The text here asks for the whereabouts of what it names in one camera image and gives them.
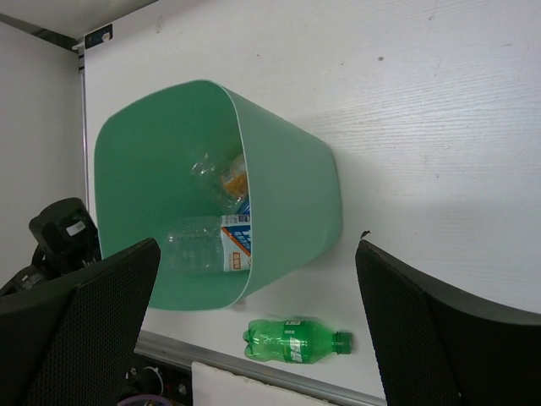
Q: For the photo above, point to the aluminium front rail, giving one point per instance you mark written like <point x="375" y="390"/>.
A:
<point x="183" y="355"/>

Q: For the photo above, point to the orange plastic bottle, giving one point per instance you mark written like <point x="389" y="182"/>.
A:
<point x="234" y="180"/>

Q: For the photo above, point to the clear bottle red label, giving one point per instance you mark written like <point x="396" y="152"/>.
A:
<point x="201" y="246"/>

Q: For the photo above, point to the aluminium rail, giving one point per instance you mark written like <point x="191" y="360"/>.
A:
<point x="80" y="49"/>
<point x="183" y="355"/>

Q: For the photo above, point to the green soda bottle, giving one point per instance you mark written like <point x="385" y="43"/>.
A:
<point x="304" y="342"/>

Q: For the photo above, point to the aluminium left rail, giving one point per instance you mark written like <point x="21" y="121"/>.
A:
<point x="80" y="49"/>

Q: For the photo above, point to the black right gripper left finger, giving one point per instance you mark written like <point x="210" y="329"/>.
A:
<point x="69" y="341"/>

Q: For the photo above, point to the blue label plastic bottle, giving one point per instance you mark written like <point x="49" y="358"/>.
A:
<point x="207" y="171"/>

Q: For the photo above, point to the green plastic bin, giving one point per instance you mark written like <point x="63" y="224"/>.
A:
<point x="144" y="187"/>

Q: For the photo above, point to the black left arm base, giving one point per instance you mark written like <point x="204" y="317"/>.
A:
<point x="153" y="382"/>

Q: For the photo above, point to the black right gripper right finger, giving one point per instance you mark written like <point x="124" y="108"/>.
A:
<point x="436" y="344"/>

